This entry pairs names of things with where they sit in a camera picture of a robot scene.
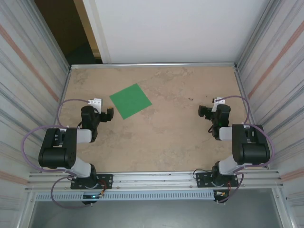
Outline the small circuit board with LED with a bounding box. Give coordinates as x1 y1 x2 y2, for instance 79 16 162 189
82 193 105 200

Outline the aluminium table edge rail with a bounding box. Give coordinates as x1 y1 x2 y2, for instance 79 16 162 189
69 62 239 71

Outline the white door frame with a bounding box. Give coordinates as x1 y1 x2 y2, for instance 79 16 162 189
82 0 112 64

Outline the green paper sheet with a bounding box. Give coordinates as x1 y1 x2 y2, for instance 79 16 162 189
109 83 152 120

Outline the long aluminium mounting rail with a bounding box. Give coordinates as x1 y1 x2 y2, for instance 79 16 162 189
25 169 285 192

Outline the aluminium table side rail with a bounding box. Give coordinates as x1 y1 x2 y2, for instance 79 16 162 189
234 66 270 170
42 67 72 173

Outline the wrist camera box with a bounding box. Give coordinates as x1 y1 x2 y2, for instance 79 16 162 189
86 98 103 113
212 96 226 112

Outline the tan wooden door edge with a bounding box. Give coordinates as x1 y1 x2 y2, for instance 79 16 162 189
73 0 103 58

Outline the aluminium frame post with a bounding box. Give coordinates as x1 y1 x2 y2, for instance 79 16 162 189
234 0 283 69

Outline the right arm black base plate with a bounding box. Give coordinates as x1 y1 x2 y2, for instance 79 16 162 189
195 171 239 188

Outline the small yellow cable connector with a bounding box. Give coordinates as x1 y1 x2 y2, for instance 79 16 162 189
213 190 230 199

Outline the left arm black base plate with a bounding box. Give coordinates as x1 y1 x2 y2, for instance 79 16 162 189
70 174 114 190

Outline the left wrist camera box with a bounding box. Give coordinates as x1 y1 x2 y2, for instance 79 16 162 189
86 98 103 113

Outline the grey metal lower panel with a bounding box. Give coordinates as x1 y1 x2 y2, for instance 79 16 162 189
28 200 285 228

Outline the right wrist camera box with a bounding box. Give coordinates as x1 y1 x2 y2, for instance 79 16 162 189
212 96 226 112

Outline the grey slotted cable duct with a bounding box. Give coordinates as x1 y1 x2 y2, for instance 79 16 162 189
34 190 216 202

